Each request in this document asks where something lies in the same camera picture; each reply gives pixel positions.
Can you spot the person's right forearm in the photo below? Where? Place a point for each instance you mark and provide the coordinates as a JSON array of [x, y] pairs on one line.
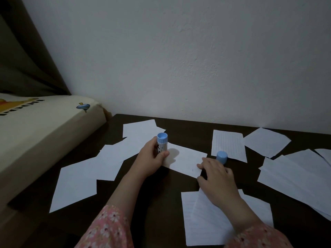
[[248, 224]]

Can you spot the person's left hand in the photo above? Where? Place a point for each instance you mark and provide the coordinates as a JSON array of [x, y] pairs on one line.
[[148, 162]]

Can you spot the person's left forearm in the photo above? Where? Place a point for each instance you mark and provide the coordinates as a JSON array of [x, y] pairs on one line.
[[121, 201]]

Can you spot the blue glue stick cap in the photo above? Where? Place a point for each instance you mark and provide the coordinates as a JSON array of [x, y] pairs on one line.
[[222, 157]]

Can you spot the dark brown curtain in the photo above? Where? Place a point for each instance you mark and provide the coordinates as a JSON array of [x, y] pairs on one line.
[[25, 64]]

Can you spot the white panda print glue stick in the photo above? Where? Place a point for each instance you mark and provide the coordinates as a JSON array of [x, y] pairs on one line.
[[162, 142]]

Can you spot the person's right hand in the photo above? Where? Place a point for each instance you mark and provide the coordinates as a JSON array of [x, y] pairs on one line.
[[219, 183]]

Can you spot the beige mattress with whale print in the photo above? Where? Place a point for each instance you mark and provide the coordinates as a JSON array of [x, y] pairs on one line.
[[38, 136]]

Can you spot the white paper sheets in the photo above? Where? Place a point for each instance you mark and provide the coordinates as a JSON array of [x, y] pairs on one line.
[[137, 129]]

